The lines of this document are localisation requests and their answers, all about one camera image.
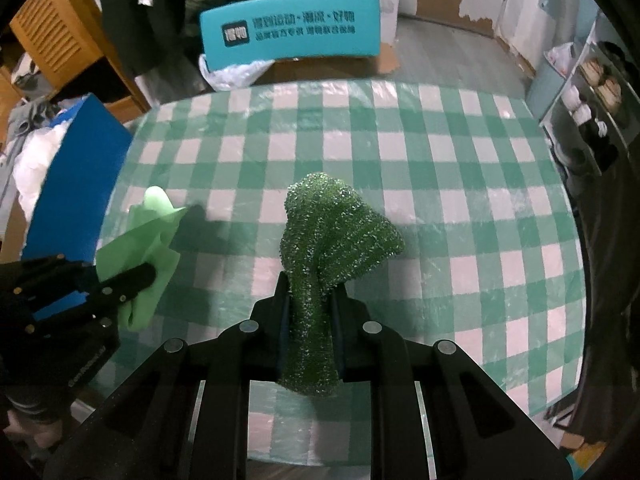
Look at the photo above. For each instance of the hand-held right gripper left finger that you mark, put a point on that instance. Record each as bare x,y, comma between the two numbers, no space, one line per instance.
267,330

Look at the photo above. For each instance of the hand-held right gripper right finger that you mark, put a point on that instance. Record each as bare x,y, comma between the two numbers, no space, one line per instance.
352,340

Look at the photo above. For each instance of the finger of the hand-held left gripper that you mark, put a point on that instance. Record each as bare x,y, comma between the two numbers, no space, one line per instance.
50,272
125,285

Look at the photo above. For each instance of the light green cloth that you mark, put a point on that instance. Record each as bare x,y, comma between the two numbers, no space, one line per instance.
145,245

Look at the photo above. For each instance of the cardboard box with blue edge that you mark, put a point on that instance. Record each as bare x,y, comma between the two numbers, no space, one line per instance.
75,180

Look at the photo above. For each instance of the dark green mesh scrubber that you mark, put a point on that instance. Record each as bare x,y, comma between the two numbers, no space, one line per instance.
325,230

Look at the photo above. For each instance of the person's left forearm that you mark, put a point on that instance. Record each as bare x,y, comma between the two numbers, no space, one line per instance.
25,412

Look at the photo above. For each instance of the grey hoodie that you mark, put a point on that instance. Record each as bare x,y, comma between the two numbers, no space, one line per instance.
22,120

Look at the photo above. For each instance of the green white checked tablecloth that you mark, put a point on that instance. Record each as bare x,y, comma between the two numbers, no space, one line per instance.
450,185

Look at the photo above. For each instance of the white thin plastic bag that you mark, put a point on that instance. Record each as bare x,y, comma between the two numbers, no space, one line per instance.
232,74

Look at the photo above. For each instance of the wooden louvred cabinet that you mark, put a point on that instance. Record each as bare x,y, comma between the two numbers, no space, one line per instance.
55,25

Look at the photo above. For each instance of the black hanging coat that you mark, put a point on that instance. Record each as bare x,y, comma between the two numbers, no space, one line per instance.
145,35

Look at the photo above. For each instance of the brown cardboard box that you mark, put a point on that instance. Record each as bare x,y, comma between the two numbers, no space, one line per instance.
330,67

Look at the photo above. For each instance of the teal box with print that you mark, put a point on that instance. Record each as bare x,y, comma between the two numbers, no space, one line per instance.
290,25

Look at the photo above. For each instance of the light blue bin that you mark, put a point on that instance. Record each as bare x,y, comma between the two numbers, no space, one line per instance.
542,95

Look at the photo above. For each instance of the metal shoe rack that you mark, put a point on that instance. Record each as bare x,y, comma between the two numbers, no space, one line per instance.
620,130

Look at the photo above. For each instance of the small pale plastic bag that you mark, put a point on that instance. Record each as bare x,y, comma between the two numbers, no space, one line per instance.
560,60

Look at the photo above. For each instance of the shoe rack with shoes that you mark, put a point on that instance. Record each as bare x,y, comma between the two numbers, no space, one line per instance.
597,85

